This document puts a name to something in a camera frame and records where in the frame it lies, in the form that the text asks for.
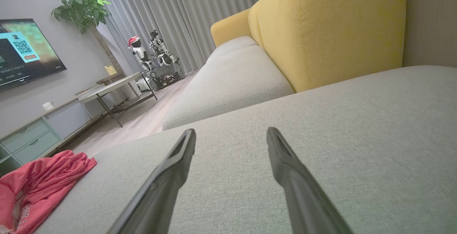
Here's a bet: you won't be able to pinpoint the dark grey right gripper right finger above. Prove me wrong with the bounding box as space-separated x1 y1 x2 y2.
266 127 354 234

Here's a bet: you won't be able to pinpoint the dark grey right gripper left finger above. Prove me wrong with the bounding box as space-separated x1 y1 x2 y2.
107 129 196 234

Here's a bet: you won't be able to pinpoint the red Bulls 23 shorts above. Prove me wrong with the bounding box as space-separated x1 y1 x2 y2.
0 150 97 234

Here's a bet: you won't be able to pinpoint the grey sofa chaise seat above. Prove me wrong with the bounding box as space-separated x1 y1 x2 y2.
34 65 457 234

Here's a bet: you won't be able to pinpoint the grey metal-legged coffee table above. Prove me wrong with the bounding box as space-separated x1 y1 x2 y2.
78 71 157 127

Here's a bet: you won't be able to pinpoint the grey tracked robot vehicle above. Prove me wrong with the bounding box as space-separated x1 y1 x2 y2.
147 64 185 91

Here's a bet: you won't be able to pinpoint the grey and green TV cabinet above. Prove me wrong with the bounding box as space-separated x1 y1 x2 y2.
0 73 125 177

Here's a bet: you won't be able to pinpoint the white robot with red hat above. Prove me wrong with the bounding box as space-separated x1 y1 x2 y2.
129 36 152 72

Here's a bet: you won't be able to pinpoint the white and black humanoid robot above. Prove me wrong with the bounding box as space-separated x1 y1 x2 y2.
149 30 179 66

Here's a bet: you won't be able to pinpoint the yellow sofa back cushion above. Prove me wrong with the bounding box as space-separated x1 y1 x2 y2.
211 9 251 47
248 0 406 92

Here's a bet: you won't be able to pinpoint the grey pleated curtain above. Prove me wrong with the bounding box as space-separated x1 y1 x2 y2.
96 0 259 74

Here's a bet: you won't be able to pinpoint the flat screen television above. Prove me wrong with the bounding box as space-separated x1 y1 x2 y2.
0 19 67 92

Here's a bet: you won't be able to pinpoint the green leafy potted tree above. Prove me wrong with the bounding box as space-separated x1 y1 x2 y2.
51 0 124 74

